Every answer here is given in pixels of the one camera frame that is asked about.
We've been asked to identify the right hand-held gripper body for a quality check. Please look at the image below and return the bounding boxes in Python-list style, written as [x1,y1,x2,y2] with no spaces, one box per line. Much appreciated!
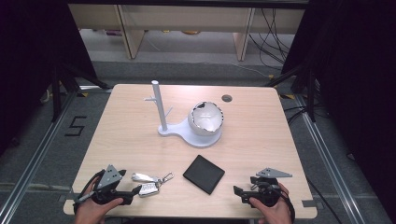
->
[241,167,293,208]

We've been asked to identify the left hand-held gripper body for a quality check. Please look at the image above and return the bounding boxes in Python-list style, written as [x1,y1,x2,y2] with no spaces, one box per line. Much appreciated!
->
[74,164,134,206]

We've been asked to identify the silver key bunch with carabiner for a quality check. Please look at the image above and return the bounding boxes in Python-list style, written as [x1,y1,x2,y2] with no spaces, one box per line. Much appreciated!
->
[131,172,176,198]

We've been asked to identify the person's right hand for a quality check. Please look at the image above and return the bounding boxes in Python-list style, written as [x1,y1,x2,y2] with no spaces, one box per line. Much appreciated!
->
[248,182,294,224]

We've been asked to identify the person's left hand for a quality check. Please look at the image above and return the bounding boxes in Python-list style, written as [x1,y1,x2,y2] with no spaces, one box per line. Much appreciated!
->
[74,177,124,224]

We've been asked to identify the black wallet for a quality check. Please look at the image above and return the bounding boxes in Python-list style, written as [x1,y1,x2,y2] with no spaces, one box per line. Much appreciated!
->
[182,154,226,196]

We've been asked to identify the white key stand with base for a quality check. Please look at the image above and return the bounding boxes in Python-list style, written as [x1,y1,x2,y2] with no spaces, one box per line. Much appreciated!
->
[143,79,224,149]

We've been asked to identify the black metal stand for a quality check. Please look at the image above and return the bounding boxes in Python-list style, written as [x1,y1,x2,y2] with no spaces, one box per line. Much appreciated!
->
[49,61,112,123]
[263,63,318,123]

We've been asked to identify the dark curtain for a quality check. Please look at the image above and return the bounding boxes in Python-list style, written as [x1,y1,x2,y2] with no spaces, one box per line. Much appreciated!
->
[0,0,98,157]
[280,0,396,217]

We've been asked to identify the beige wooden desk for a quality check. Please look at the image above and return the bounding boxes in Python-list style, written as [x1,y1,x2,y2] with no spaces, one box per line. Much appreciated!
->
[67,3,306,63]

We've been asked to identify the black cable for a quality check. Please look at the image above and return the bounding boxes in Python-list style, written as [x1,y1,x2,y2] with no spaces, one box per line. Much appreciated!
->
[73,169,106,214]
[277,186,296,224]

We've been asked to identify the metal floor rail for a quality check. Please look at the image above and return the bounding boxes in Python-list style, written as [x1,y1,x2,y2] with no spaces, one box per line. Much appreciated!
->
[0,89,78,224]
[293,92,370,224]

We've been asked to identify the white floor cable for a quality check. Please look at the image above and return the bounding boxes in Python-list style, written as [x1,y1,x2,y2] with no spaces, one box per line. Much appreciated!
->
[229,62,273,78]

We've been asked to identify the bundle of black cables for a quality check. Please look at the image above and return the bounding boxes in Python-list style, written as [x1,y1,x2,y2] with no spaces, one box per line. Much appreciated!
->
[247,7,296,71]

